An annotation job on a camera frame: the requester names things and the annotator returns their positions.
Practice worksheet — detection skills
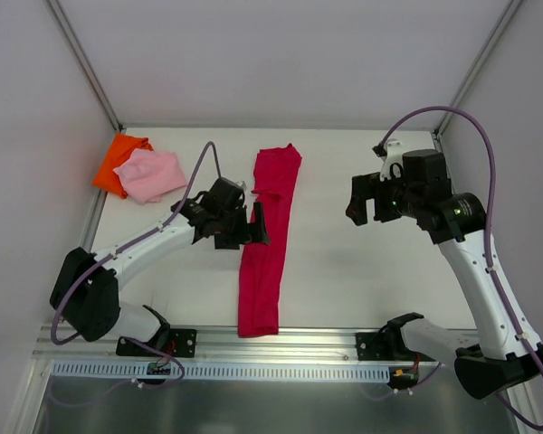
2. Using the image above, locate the magenta t shirt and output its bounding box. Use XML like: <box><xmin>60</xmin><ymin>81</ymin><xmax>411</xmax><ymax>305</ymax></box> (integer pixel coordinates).
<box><xmin>237</xmin><ymin>144</ymin><xmax>302</xmax><ymax>338</ymax></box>

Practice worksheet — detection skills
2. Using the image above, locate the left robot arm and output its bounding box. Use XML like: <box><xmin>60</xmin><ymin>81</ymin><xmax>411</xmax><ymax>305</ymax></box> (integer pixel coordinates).
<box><xmin>49</xmin><ymin>177</ymin><xmax>270</xmax><ymax>357</ymax></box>

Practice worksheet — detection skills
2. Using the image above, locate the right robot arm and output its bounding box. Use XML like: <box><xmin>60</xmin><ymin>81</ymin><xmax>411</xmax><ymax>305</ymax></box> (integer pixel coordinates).
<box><xmin>346</xmin><ymin>149</ymin><xmax>543</xmax><ymax>400</ymax></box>

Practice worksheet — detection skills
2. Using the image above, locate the pink folded t shirt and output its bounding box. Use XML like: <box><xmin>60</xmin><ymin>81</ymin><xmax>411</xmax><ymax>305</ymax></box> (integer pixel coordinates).
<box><xmin>113</xmin><ymin>149</ymin><xmax>187</xmax><ymax>204</ymax></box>

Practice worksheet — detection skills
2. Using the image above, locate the orange folded t shirt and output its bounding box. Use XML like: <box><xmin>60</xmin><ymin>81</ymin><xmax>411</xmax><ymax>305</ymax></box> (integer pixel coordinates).
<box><xmin>92</xmin><ymin>133</ymin><xmax>154</xmax><ymax>199</ymax></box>

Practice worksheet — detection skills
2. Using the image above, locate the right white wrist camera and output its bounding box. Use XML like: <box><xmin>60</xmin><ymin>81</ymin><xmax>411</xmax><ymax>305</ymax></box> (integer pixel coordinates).
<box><xmin>373</xmin><ymin>138</ymin><xmax>405</xmax><ymax>182</ymax></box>

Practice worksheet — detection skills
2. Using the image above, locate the aluminium mounting rail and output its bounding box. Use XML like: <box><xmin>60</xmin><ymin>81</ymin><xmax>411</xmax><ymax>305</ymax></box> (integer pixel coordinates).
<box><xmin>31</xmin><ymin>325</ymin><xmax>372</xmax><ymax>364</ymax></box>

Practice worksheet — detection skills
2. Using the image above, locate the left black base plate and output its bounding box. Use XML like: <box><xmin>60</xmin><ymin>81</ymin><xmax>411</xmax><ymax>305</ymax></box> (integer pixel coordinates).
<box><xmin>115</xmin><ymin>328</ymin><xmax>197</xmax><ymax>358</ymax></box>

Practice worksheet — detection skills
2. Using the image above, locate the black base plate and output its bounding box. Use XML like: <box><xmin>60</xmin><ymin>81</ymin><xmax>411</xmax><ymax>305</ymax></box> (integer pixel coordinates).
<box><xmin>355</xmin><ymin>328</ymin><xmax>433</xmax><ymax>362</ymax></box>
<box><xmin>115</xmin><ymin>328</ymin><xmax>197</xmax><ymax>358</ymax></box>

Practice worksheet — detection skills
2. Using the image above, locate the white slotted cable duct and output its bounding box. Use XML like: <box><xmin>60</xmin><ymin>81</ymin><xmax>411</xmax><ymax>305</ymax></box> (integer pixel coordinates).
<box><xmin>51</xmin><ymin>360</ymin><xmax>390</xmax><ymax>384</ymax></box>

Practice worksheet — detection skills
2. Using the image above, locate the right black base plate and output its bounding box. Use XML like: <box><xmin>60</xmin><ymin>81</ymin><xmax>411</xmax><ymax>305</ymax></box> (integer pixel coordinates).
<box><xmin>355</xmin><ymin>328</ymin><xmax>433</xmax><ymax>362</ymax></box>

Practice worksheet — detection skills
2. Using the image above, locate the right aluminium frame post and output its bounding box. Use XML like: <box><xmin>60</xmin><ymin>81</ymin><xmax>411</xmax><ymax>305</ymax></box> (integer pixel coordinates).
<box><xmin>433</xmin><ymin>0</ymin><xmax>525</xmax><ymax>137</ymax></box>

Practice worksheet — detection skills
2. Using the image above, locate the aluminium frame post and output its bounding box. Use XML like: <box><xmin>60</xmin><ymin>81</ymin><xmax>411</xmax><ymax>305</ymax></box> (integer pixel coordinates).
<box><xmin>43</xmin><ymin>0</ymin><xmax>123</xmax><ymax>132</ymax></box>
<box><xmin>433</xmin><ymin>0</ymin><xmax>525</xmax><ymax>137</ymax></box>

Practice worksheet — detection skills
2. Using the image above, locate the left aluminium frame post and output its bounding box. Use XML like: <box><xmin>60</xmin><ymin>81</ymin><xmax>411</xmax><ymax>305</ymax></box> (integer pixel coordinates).
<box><xmin>43</xmin><ymin>0</ymin><xmax>123</xmax><ymax>132</ymax></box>

